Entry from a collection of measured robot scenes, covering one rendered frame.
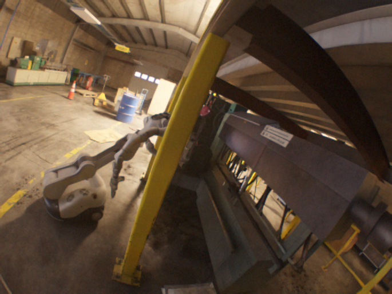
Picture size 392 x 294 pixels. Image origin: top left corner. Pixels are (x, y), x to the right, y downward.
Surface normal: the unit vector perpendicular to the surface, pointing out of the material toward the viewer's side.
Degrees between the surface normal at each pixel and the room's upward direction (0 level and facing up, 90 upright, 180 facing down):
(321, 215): 90
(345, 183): 78
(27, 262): 0
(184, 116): 90
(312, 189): 90
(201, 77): 90
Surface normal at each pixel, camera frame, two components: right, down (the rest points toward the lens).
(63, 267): 0.40, -0.89
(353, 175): -0.81, -0.52
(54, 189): 0.66, 0.45
